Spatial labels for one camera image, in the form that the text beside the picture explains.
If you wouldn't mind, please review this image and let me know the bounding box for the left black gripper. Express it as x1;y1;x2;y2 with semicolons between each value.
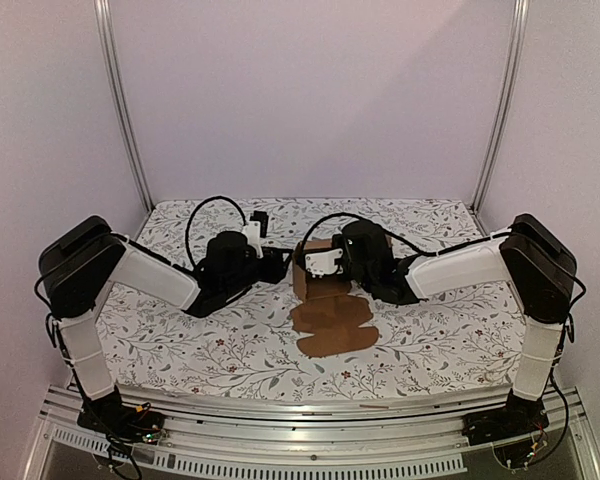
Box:
222;247;294;301

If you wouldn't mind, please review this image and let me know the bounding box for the brown cardboard box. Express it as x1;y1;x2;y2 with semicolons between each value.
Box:
290;252;379;358

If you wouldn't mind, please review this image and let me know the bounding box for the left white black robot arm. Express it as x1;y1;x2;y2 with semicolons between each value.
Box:
34;215;292;434

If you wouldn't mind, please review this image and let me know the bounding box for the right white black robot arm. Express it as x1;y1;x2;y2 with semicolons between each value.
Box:
331;214;579;436

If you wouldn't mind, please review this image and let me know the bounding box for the floral patterned table mat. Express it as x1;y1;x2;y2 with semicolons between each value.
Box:
96;198;550;403

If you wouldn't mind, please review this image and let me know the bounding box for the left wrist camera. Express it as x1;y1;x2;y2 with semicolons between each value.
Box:
242;210;269;258

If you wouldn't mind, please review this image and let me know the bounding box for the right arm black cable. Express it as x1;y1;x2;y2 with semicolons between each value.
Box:
299;212;516;259

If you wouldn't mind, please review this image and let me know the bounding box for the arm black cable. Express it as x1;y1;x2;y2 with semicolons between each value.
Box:
184;195;249;266
299;212;516;259

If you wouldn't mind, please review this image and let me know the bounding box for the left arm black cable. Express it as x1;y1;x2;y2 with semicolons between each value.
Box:
184;195;249;266

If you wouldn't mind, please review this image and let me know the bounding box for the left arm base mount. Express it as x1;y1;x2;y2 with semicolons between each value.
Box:
77;389;166;444

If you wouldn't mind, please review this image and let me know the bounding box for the aluminium front rail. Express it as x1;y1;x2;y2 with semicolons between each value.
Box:
22;384;600;480

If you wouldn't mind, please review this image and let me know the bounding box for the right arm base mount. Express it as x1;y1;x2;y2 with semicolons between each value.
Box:
462;390;549;445

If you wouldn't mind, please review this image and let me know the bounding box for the left aluminium frame post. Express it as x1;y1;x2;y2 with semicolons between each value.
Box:
93;0;155;213

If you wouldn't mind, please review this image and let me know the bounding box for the aluminium frame post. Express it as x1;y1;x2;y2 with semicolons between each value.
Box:
470;0;530;216
93;0;155;213

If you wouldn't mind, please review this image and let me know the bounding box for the right aluminium frame post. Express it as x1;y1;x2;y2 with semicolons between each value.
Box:
470;0;530;216

